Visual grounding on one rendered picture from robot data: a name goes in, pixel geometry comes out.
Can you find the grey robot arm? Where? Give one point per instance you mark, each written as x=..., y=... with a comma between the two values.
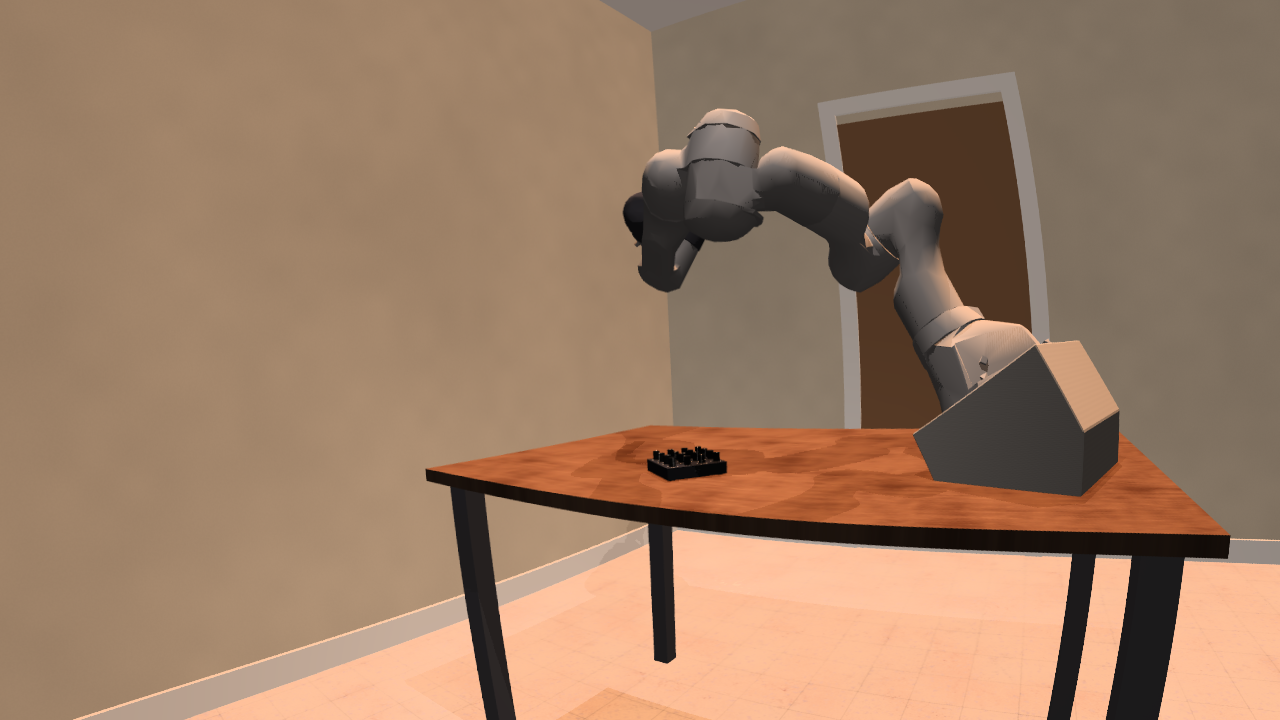
x=725, y=184

